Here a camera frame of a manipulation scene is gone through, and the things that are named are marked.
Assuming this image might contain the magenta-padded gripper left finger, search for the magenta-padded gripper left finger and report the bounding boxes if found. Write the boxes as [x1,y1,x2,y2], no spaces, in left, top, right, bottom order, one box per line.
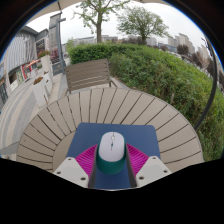
[53,143,100,190]

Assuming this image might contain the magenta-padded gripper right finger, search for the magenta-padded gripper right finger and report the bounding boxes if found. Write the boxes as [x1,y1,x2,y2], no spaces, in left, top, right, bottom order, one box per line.
[124,143,173,189]

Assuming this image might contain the white and teal computer mouse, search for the white and teal computer mouse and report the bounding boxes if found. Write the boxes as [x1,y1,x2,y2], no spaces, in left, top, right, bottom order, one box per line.
[95,131,128,175]

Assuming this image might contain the blue rectangular mouse pad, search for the blue rectangular mouse pad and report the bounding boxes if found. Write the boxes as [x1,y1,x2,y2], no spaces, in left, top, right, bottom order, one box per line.
[65,122,162,191]

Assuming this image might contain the white square planter box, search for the white square planter box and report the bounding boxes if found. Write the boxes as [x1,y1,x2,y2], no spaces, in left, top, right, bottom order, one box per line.
[31,76,51,108]

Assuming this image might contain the dark curved umbrella pole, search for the dark curved umbrella pole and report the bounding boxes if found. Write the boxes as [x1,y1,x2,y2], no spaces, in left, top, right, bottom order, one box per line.
[193,39,220,133]

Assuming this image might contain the brown slatted wooden chair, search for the brown slatted wooden chair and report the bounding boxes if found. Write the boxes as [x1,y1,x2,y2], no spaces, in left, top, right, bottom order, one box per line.
[64,58,118,95]

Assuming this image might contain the tall white planter with flowers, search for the tall white planter with flowers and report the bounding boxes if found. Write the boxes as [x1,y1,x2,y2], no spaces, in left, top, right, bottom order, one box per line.
[37,49,53,74]

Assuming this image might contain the storefront building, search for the storefront building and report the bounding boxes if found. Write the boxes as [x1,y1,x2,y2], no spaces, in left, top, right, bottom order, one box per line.
[0,25,51,108]

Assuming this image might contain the tall grey sign pillar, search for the tall grey sign pillar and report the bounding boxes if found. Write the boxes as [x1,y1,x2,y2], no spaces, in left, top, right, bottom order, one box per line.
[47,12,68,76]

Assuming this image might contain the distant apartment buildings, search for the distant apartment buildings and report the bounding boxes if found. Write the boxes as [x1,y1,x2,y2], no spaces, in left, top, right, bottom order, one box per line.
[73,32,212,63]

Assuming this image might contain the bare-trunked sparse tree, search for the bare-trunked sparse tree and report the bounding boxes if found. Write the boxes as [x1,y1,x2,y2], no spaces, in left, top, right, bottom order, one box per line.
[71,0,132,45]

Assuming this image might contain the round leafy green tree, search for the round leafy green tree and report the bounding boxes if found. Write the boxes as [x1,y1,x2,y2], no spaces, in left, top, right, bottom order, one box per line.
[116,5,171,46]

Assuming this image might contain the beige patio umbrella canopy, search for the beige patio umbrella canopy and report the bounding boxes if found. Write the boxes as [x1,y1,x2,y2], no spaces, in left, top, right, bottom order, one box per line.
[25,0,168,25]

